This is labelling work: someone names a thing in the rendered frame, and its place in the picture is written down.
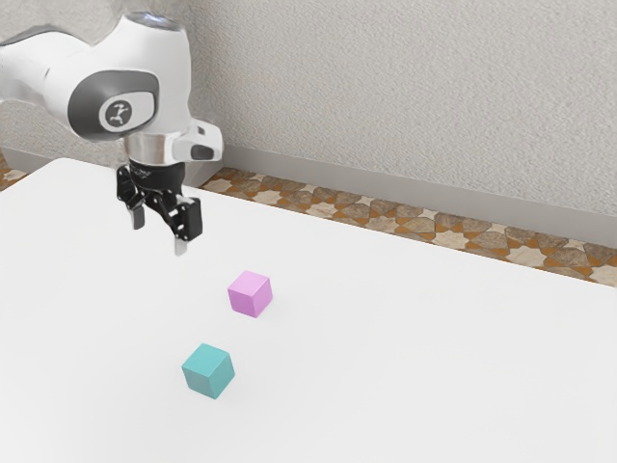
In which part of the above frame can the teal block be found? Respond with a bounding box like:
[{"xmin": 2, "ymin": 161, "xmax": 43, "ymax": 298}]
[{"xmin": 180, "ymin": 342, "xmax": 236, "ymax": 401}]

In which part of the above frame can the pink block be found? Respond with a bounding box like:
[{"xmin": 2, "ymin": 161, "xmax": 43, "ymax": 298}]
[{"xmin": 227, "ymin": 269, "xmax": 274, "ymax": 319}]

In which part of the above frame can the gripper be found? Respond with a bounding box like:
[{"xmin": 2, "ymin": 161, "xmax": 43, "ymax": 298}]
[{"xmin": 114, "ymin": 159, "xmax": 202, "ymax": 257}]

